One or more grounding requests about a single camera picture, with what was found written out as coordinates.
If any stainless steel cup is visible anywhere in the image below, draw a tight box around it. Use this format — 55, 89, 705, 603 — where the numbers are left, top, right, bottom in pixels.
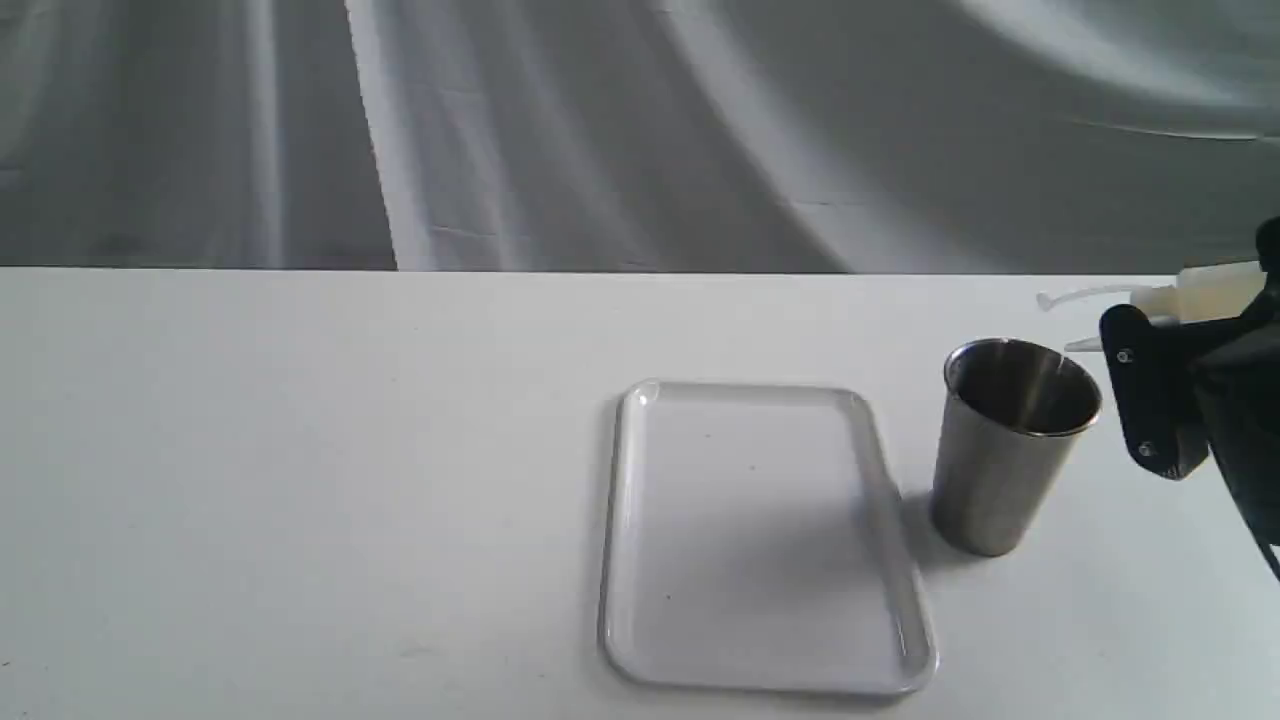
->
931, 338, 1102, 559

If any translucent squeeze bottle amber liquid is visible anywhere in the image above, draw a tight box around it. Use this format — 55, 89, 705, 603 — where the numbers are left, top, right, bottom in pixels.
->
1036, 261, 1267, 325

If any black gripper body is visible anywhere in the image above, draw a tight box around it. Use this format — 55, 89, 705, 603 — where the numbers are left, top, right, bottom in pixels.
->
1193, 218, 1279, 577

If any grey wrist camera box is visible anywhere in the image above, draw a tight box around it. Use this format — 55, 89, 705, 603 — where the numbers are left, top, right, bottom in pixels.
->
1100, 305, 1212, 480

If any grey draped backdrop cloth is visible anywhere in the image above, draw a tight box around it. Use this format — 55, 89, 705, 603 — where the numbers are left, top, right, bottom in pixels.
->
1, 1, 1277, 274

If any white rectangular plastic tray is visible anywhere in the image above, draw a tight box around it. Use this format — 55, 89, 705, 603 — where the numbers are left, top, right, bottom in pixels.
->
599, 379, 940, 701

